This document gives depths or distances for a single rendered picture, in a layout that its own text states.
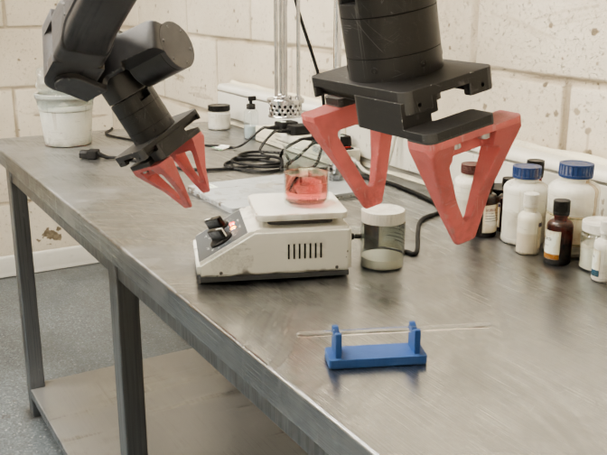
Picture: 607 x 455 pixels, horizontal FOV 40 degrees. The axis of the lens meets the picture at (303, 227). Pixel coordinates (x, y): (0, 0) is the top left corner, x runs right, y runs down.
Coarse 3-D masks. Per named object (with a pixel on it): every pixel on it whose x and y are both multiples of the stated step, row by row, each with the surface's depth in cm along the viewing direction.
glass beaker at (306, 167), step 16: (288, 144) 111; (304, 144) 112; (288, 160) 108; (304, 160) 107; (320, 160) 108; (288, 176) 109; (304, 176) 108; (320, 176) 108; (288, 192) 109; (304, 192) 108; (320, 192) 109
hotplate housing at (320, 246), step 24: (240, 240) 106; (264, 240) 106; (288, 240) 106; (312, 240) 107; (336, 240) 107; (216, 264) 105; (240, 264) 106; (264, 264) 107; (288, 264) 107; (312, 264) 108; (336, 264) 108
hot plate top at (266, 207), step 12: (252, 204) 111; (264, 204) 111; (276, 204) 111; (336, 204) 111; (264, 216) 105; (276, 216) 106; (288, 216) 106; (300, 216) 106; (312, 216) 106; (324, 216) 107; (336, 216) 107
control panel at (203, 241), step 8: (232, 216) 116; (240, 216) 114; (232, 224) 112; (240, 224) 110; (232, 232) 109; (240, 232) 107; (200, 240) 114; (208, 240) 112; (232, 240) 106; (200, 248) 110; (208, 248) 109; (216, 248) 107; (200, 256) 107; (208, 256) 106
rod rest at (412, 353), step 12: (336, 336) 82; (408, 336) 86; (420, 336) 83; (336, 348) 82; (348, 348) 85; (360, 348) 85; (372, 348) 85; (384, 348) 85; (396, 348) 85; (408, 348) 85; (420, 348) 85; (336, 360) 82; (348, 360) 83; (360, 360) 83; (372, 360) 83; (384, 360) 83; (396, 360) 83; (408, 360) 83; (420, 360) 84
